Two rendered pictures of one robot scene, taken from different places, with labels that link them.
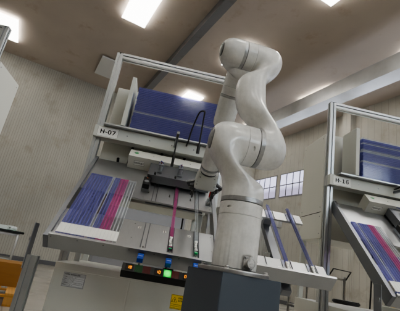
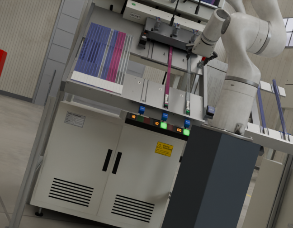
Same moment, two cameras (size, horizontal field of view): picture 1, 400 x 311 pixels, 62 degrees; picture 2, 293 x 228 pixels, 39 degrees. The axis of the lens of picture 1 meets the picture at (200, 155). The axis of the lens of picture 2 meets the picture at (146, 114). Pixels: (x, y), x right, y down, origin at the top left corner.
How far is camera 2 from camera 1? 0.57 m
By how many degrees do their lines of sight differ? 19
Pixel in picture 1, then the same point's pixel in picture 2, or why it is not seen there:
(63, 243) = (77, 90)
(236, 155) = (244, 45)
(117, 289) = (111, 131)
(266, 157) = (268, 49)
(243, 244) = (238, 115)
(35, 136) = not seen: outside the picture
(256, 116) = (267, 8)
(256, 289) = (243, 147)
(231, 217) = (233, 94)
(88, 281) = (87, 122)
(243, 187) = (246, 72)
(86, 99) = not seen: outside the picture
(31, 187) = not seen: outside the picture
